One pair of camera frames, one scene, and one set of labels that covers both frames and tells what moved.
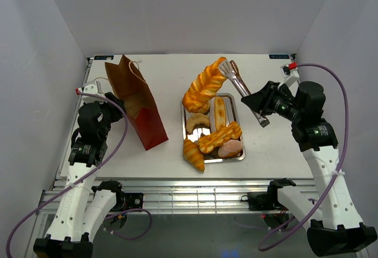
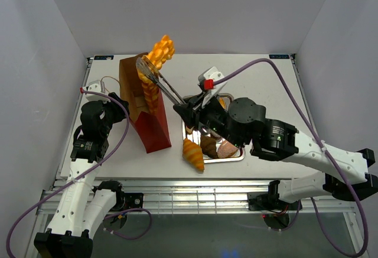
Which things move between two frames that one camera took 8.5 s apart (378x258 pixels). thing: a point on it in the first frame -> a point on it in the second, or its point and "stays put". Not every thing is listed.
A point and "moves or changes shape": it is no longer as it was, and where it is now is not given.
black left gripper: [117, 113] stays put
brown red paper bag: [141, 106] moves or changes shape
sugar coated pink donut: [230, 148] stays put
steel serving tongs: [230, 69] -> [147, 68]
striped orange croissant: [192, 154] stays put
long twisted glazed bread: [204, 87] moves or changes shape
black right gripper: [262, 103] -> [192, 115]
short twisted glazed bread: [208, 142] -> [162, 51]
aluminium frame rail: [192, 196] stays put
